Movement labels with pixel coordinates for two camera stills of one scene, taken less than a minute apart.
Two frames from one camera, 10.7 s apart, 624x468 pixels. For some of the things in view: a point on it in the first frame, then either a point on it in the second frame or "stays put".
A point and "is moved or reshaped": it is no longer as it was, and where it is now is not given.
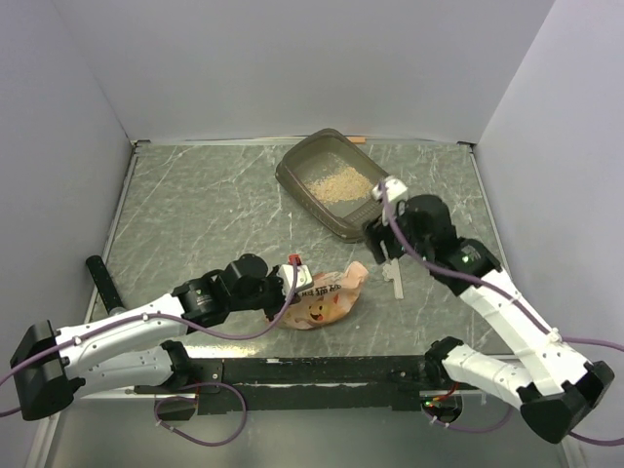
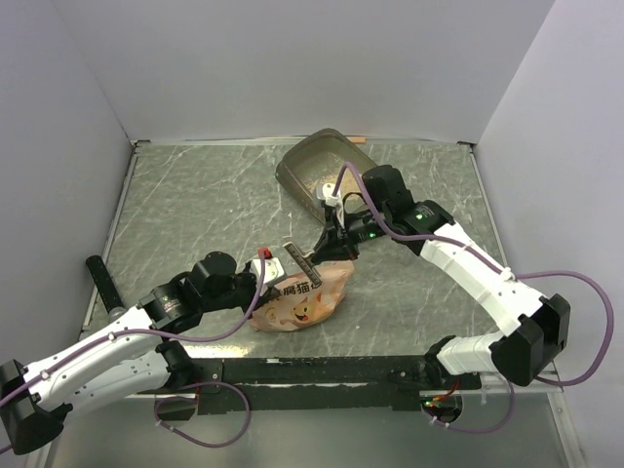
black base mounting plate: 256,385 stays put
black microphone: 103,283 stays put
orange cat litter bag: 331,297 is moved or reshaped
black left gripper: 280,302 -> 253,287
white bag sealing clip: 392,272 -> 303,259
